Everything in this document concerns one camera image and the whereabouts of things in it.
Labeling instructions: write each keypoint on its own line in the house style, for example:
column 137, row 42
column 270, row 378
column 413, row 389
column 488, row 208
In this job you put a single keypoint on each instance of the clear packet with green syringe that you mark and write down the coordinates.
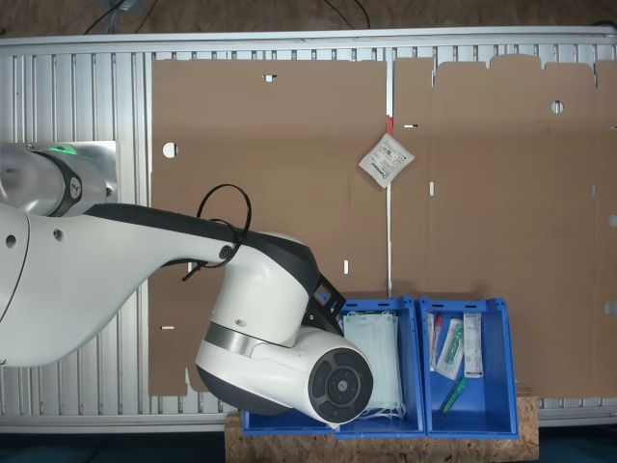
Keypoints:
column 450, row 349

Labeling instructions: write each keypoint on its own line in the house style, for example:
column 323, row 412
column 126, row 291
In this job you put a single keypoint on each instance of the white printed cotton packet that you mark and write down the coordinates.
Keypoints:
column 385, row 161

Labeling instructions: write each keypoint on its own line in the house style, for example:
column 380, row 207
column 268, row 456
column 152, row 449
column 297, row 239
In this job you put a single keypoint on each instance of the blue plastic bin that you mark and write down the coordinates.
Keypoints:
column 419, row 366
column 279, row 427
column 491, row 400

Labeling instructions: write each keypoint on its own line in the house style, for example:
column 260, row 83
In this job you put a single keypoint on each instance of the red-capped tube packet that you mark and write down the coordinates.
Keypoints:
column 434, row 337

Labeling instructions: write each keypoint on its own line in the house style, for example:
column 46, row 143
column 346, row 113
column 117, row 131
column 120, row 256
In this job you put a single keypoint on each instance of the stack of white face masks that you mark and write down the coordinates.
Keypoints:
column 381, row 362

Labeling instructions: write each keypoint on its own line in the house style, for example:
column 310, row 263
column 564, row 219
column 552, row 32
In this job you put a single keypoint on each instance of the brown cardboard sheet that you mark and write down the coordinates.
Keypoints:
column 530, row 217
column 289, row 169

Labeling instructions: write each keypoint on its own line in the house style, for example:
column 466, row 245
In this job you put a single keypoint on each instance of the black gripper camera mount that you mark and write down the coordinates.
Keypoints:
column 328, row 299

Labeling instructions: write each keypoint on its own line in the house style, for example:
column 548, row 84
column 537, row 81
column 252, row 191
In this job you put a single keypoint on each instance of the chipboard wood block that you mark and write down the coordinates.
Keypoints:
column 385, row 451

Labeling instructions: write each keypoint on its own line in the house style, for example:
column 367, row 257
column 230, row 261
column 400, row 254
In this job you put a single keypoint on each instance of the white printed flat packet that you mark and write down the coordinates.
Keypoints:
column 473, row 347

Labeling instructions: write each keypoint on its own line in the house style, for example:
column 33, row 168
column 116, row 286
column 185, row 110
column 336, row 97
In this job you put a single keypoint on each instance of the green syringe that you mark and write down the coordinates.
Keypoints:
column 453, row 396

